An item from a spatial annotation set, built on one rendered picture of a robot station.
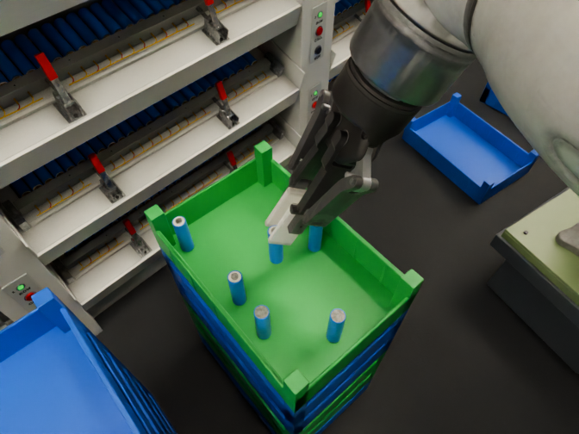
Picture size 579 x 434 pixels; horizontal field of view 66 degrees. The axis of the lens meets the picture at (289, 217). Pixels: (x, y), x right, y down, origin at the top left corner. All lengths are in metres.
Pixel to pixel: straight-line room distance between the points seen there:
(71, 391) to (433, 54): 0.52
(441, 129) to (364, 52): 1.09
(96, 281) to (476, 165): 1.02
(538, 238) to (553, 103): 0.76
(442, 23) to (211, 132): 0.65
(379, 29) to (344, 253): 0.36
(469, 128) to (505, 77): 1.22
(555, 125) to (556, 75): 0.02
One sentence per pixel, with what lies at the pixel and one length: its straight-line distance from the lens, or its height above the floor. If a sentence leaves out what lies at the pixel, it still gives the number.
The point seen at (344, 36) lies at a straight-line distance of 1.14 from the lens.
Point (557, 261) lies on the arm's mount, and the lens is 0.97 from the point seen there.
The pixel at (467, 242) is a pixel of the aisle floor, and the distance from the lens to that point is 1.20.
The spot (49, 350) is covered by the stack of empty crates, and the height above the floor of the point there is 0.40.
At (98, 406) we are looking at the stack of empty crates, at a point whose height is 0.40.
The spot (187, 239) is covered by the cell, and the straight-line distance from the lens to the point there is 0.62.
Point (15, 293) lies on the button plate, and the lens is 0.87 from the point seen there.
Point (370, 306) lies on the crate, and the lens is 0.60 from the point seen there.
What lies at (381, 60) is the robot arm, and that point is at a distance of 0.36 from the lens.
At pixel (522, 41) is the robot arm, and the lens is 0.25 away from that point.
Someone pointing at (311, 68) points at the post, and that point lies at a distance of 1.01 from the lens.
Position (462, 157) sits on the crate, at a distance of 1.38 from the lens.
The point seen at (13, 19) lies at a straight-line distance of 0.63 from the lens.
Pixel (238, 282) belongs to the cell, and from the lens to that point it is 0.54.
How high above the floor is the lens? 0.95
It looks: 55 degrees down
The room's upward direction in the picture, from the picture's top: straight up
